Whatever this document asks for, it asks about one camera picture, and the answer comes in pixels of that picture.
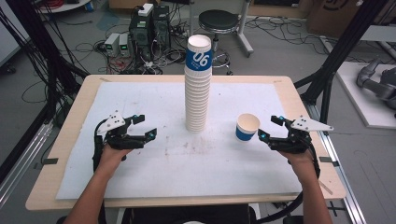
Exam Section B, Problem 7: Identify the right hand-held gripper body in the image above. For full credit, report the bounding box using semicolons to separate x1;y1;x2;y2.
266;114;335;155

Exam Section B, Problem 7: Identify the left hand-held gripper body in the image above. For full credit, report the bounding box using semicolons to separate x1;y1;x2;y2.
95;110;148;151

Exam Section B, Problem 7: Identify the single blue banded paper cup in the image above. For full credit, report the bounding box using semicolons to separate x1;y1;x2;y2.
234;112;262;143

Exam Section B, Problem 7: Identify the stack of white paper cups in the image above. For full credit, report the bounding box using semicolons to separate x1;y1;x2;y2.
183;34;214;133

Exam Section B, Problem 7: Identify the person's right hand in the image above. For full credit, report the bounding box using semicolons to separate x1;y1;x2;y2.
277;148;318;179

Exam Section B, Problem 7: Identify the person's left hand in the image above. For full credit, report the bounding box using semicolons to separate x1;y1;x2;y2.
98;145;135;179

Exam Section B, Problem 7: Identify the black tape piece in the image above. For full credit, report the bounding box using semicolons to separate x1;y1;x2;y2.
318;156;341;168
33;157;60;171

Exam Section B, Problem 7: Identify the white foam mat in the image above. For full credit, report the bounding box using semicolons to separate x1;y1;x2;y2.
55;81;304;201

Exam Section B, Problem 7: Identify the grey bench power supply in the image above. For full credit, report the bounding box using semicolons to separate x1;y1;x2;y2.
118;33;132;58
104;32;121;58

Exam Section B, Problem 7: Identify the white platform board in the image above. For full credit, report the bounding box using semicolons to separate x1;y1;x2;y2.
335;61;396;131

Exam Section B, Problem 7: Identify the wooden table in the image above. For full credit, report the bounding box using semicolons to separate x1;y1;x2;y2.
25;74;347;212

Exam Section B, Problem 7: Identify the black computer tower green label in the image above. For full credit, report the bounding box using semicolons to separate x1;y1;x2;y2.
128;13;155;63

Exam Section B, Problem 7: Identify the person's dark clothing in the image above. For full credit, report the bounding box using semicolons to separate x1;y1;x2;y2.
120;203;257;224

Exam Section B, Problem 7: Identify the white metal stand leg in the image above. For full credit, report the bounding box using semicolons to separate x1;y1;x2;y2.
236;0;255;59

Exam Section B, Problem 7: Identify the small white box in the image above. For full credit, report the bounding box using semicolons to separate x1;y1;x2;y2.
137;3;155;18

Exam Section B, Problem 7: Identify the black round stool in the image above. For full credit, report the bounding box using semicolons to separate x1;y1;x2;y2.
198;8;241;77

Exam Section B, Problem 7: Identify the brown cardboard box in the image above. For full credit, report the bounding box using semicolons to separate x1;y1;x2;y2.
305;0;369;39

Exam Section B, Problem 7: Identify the round white table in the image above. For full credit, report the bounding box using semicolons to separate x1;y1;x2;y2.
36;0;95;15

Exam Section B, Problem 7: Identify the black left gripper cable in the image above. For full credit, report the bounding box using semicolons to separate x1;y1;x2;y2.
92;119;108;224

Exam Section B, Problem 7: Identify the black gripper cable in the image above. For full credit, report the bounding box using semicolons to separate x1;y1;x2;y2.
255;136;322;224
92;119;108;224

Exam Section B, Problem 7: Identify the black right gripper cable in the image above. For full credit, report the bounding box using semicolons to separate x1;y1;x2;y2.
255;136;322;224

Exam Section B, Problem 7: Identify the aluminium rail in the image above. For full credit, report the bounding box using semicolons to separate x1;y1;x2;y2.
303;102;369;224
0;121;54;208

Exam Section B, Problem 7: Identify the tangle of floor cables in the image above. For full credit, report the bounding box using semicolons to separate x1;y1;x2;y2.
92;18;191;76

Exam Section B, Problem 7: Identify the black slanted frame post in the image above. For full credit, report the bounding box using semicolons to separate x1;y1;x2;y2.
293;0;390;125

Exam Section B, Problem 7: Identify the black frame post with cables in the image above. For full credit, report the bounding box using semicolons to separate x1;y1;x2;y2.
0;0;90;126

